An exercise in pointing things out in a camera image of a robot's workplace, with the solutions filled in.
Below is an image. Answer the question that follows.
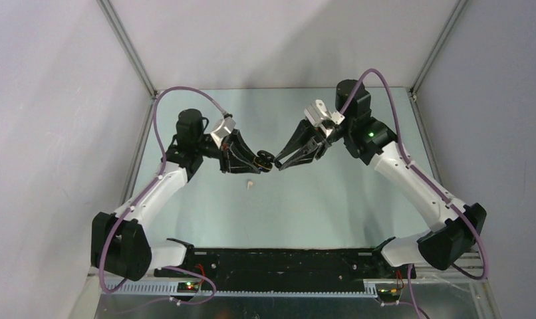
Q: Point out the white slotted cable duct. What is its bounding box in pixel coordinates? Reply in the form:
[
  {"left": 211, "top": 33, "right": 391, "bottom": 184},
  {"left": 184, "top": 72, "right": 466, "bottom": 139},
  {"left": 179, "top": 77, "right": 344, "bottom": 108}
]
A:
[{"left": 115, "top": 280, "right": 378, "bottom": 298}]

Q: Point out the left aluminium frame post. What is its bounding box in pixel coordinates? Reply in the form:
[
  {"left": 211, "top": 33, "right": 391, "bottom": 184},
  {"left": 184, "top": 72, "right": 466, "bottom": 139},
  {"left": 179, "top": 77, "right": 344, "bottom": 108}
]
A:
[{"left": 96, "top": 0, "right": 157, "bottom": 98}]

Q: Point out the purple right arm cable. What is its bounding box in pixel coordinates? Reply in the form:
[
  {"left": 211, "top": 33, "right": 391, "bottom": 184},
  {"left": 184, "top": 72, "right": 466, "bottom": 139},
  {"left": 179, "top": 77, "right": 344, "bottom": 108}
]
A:
[{"left": 338, "top": 68, "right": 490, "bottom": 319}]

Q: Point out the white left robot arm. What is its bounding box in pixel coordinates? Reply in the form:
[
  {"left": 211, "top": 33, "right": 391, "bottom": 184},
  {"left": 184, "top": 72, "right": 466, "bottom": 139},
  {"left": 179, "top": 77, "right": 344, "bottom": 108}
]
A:
[{"left": 90, "top": 109, "right": 274, "bottom": 281}]

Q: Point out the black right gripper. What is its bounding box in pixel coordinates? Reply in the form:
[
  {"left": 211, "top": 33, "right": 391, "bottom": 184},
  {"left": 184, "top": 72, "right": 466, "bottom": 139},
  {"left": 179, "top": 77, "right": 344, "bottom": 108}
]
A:
[{"left": 273, "top": 116, "right": 352, "bottom": 169}]

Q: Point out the aluminium frame post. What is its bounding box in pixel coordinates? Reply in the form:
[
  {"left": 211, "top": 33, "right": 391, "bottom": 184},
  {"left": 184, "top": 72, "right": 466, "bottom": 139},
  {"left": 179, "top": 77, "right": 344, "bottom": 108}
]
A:
[
  {"left": 96, "top": 0, "right": 157, "bottom": 98},
  {"left": 409, "top": 0, "right": 470, "bottom": 101}
]

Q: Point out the right green circuit board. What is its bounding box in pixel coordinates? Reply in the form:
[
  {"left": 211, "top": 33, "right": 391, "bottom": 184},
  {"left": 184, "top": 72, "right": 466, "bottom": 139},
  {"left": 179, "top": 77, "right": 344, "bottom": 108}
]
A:
[{"left": 377, "top": 288, "right": 403, "bottom": 296}]

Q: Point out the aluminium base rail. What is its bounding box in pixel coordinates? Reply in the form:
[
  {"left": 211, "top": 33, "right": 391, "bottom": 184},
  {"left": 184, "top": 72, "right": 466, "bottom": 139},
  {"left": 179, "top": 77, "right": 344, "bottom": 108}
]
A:
[{"left": 412, "top": 252, "right": 483, "bottom": 284}]

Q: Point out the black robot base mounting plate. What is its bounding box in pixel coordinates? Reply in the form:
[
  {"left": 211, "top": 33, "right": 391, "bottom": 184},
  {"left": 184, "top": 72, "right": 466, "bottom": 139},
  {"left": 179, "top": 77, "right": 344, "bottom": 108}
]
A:
[{"left": 179, "top": 248, "right": 414, "bottom": 292}]

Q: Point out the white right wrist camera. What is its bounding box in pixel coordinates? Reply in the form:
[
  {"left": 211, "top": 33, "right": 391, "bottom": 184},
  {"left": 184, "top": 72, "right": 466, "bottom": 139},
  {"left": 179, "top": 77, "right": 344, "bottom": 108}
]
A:
[{"left": 304, "top": 100, "right": 344, "bottom": 138}]

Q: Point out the green circuit board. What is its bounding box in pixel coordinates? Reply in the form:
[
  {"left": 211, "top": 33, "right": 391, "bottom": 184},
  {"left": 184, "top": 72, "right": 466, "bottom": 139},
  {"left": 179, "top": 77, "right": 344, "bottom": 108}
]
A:
[
  {"left": 176, "top": 282, "right": 201, "bottom": 294},
  {"left": 377, "top": 288, "right": 403, "bottom": 296}
]

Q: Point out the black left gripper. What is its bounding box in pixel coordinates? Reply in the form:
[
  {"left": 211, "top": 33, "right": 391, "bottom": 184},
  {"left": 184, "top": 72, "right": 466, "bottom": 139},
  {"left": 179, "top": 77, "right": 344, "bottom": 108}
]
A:
[{"left": 195, "top": 129, "right": 263, "bottom": 175}]

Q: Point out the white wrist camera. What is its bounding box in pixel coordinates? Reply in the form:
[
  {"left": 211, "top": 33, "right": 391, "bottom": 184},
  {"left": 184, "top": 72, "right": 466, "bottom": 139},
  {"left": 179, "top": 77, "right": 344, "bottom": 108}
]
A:
[
  {"left": 304, "top": 100, "right": 344, "bottom": 138},
  {"left": 209, "top": 114, "right": 236, "bottom": 149}
]

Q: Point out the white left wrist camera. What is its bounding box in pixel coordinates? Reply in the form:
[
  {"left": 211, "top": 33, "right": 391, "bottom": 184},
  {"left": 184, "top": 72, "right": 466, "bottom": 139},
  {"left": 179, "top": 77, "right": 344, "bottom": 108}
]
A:
[{"left": 209, "top": 114, "right": 236, "bottom": 149}]

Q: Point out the right aluminium frame post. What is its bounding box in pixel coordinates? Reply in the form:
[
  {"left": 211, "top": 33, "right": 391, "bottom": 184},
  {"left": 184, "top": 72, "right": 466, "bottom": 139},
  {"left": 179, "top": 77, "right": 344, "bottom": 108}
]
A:
[{"left": 409, "top": 0, "right": 470, "bottom": 101}]

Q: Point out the black glossy earbud charging case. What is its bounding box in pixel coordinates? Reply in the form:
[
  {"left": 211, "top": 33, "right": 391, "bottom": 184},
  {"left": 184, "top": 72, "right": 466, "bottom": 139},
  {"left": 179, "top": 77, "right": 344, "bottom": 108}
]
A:
[{"left": 253, "top": 150, "right": 274, "bottom": 173}]

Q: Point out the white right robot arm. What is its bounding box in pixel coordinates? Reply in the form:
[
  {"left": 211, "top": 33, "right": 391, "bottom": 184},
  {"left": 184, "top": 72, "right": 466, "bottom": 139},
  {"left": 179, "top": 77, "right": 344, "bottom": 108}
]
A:
[{"left": 274, "top": 79, "right": 487, "bottom": 278}]

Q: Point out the left green circuit board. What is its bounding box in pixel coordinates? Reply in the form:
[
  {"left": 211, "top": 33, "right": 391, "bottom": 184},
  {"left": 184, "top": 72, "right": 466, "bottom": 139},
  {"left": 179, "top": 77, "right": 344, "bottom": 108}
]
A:
[{"left": 176, "top": 282, "right": 201, "bottom": 294}]

